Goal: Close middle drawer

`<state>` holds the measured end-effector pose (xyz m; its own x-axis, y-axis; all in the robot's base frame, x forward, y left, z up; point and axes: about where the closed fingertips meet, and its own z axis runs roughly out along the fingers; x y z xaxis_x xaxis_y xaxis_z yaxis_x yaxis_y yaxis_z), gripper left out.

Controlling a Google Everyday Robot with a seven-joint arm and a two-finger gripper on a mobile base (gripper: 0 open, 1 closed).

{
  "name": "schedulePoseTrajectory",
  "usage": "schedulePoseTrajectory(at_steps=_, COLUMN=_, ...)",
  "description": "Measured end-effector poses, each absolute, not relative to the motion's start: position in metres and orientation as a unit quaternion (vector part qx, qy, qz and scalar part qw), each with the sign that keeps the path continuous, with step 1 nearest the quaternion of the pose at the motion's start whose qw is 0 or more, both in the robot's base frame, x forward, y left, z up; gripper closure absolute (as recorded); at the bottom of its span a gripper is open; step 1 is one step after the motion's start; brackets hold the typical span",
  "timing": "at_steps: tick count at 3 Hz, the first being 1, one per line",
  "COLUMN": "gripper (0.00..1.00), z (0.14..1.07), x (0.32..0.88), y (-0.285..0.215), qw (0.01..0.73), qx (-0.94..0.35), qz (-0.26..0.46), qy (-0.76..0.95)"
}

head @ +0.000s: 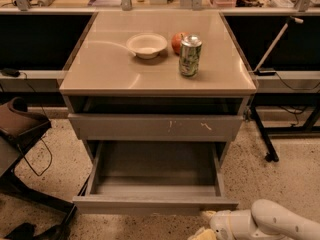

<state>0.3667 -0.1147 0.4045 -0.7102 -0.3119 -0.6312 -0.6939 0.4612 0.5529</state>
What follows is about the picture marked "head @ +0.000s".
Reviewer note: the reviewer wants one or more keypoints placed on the padded gripper body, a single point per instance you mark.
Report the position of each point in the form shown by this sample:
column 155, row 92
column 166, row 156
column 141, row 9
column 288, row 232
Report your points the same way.
column 219, row 224

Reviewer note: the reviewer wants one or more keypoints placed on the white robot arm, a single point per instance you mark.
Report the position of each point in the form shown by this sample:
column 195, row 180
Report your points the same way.
column 265, row 220

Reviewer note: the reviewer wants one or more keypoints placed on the top grey drawer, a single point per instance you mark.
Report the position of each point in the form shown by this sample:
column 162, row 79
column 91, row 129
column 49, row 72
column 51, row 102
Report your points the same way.
column 221, row 128

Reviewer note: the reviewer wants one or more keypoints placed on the grey drawer cabinet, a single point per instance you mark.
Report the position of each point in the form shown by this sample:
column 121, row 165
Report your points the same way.
column 105, row 77

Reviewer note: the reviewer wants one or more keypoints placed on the black table leg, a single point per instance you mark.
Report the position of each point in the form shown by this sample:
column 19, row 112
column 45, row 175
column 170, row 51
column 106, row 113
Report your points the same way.
column 271, row 155

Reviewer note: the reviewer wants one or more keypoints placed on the black power adapter right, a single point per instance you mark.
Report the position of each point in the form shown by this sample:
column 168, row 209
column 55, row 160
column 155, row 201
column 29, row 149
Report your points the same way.
column 265, row 72

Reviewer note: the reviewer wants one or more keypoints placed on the black power adapter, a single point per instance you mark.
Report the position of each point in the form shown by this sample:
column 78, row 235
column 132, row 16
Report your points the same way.
column 10, row 72
column 265, row 72

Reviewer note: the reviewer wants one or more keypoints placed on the brown office chair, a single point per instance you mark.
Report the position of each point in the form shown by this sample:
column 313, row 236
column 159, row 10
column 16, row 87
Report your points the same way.
column 20, row 130

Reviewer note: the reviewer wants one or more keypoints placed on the green soda can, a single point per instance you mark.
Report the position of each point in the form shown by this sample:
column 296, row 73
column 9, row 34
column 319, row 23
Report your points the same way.
column 189, row 57

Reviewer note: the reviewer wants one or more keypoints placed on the white paper bowl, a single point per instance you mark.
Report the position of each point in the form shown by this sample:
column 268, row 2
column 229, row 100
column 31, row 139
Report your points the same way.
column 147, row 45

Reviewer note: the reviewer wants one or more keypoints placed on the red apple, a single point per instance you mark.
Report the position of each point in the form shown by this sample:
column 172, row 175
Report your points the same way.
column 176, row 41

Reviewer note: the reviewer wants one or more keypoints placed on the white stick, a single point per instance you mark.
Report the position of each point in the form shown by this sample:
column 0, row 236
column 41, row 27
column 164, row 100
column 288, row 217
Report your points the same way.
column 289, row 20

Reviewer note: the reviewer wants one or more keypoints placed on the black power adapter left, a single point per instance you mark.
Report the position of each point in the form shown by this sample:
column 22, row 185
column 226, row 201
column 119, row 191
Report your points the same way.
column 10, row 72

